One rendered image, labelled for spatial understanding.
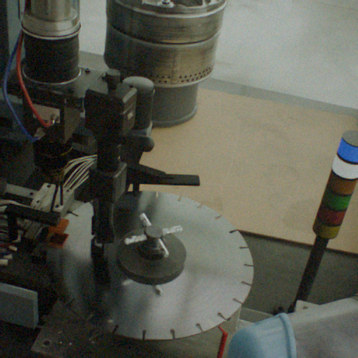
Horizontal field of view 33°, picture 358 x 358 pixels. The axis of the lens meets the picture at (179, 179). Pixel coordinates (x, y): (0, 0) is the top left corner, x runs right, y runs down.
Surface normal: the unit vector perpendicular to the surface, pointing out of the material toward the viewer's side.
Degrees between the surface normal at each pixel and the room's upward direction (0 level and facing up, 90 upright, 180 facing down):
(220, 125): 0
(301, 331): 7
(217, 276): 0
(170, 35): 90
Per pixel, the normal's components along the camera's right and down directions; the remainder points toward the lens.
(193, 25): 0.46, 0.58
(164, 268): 0.16, -0.73
